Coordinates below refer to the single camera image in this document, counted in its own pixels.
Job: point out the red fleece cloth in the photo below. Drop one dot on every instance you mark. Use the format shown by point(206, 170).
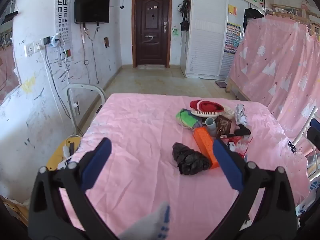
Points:
point(207, 106)

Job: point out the eye chart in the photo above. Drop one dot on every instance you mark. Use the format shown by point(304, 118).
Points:
point(63, 22)

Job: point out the orange cardboard box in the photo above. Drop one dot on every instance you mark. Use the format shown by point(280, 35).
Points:
point(203, 140)

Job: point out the pink printed curtain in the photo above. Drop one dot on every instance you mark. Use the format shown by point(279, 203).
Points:
point(275, 62)

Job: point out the brown snack packet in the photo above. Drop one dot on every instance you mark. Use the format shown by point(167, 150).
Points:
point(223, 126)

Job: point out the white blue charger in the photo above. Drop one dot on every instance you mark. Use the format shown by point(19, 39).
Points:
point(55, 41)

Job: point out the white metal chair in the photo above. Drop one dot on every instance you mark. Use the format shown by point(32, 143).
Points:
point(82, 87)

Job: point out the grey plastic pipe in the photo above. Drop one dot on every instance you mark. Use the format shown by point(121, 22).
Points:
point(211, 125)

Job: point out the brown wall box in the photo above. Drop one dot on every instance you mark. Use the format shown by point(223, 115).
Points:
point(106, 42)

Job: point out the hanging black bags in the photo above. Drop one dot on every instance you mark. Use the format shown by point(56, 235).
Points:
point(185, 12)

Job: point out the green blue cloth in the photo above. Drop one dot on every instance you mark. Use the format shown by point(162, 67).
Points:
point(186, 118)

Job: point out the silver patterned wrapper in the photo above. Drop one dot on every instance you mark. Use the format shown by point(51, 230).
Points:
point(240, 115)

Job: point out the white slatted chair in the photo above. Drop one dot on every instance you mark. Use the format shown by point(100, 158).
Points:
point(303, 130)

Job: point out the white dough-like lump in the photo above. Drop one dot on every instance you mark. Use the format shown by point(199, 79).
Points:
point(228, 111)

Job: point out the cream round brush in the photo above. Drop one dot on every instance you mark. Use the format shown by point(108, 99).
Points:
point(202, 113)

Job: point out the orange poster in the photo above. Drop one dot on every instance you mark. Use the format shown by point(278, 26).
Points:
point(232, 10)

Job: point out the clear plastic wrapper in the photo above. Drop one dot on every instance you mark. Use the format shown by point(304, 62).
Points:
point(236, 146)

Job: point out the black wall television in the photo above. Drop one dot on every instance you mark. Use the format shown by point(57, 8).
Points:
point(91, 5)

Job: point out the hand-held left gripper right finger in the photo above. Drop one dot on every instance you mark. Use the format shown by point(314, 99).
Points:
point(227, 165)

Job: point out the grey dotted sock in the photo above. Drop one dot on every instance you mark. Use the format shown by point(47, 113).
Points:
point(152, 222)

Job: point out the white louvred wardrobe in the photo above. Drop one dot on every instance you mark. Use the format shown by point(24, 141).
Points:
point(210, 30)

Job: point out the wooden bed frame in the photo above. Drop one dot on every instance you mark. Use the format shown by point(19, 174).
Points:
point(231, 87)

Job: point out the yellow round stool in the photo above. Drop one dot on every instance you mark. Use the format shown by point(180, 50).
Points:
point(56, 157)

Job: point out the white wall socket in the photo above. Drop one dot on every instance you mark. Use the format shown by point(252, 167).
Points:
point(38, 45)
point(30, 49)

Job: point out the pink bed sheet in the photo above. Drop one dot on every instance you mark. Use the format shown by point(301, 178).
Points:
point(140, 130)

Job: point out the black plastic bag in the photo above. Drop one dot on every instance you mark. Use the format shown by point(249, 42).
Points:
point(187, 157)

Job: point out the black jacket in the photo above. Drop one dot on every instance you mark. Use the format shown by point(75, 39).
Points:
point(251, 17)

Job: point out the dark brown door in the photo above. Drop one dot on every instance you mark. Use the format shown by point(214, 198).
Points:
point(152, 27)

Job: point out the black cloth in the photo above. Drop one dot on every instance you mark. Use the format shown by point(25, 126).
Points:
point(242, 131)

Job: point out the small floor scale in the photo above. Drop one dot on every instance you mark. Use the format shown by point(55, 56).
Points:
point(221, 83)

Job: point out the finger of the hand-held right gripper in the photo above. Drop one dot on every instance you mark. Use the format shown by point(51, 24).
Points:
point(315, 133)

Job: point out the colourful grid poster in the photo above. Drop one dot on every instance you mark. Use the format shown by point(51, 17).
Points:
point(232, 38)

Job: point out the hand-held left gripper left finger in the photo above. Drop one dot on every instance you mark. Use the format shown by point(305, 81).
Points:
point(97, 162)

